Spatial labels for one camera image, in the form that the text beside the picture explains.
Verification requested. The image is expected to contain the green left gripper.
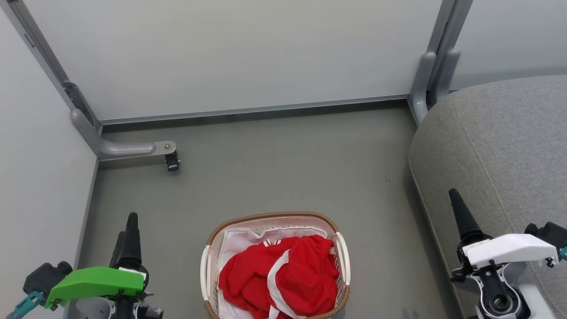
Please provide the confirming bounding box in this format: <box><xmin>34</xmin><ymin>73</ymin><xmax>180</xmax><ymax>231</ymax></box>
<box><xmin>44</xmin><ymin>212</ymin><xmax>150</xmax><ymax>319</ymax></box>

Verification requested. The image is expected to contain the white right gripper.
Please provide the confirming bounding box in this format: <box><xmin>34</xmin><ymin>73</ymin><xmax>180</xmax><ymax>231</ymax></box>
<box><xmin>448</xmin><ymin>188</ymin><xmax>559</xmax><ymax>319</ymax></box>

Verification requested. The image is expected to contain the red and white garment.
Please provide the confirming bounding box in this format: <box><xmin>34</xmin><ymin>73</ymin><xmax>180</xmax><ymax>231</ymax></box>
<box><xmin>218</xmin><ymin>234</ymin><xmax>340</xmax><ymax>319</ymax></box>

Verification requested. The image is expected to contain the grey fabric sofa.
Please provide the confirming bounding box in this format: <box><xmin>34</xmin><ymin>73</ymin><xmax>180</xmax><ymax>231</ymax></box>
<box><xmin>408</xmin><ymin>74</ymin><xmax>567</xmax><ymax>319</ymax></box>

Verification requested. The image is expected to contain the grey metal partition foot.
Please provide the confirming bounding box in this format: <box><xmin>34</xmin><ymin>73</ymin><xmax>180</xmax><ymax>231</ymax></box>
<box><xmin>0</xmin><ymin>0</ymin><xmax>177</xmax><ymax>161</ymax></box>

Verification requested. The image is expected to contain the white cloth in basket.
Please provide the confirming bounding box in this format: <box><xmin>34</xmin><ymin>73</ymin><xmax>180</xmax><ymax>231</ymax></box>
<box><xmin>216</xmin><ymin>226</ymin><xmax>329</xmax><ymax>319</ymax></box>

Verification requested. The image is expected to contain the white laundry basket brown rim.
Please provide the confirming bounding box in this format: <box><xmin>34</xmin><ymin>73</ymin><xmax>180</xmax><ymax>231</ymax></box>
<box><xmin>200</xmin><ymin>211</ymin><xmax>351</xmax><ymax>319</ymax></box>

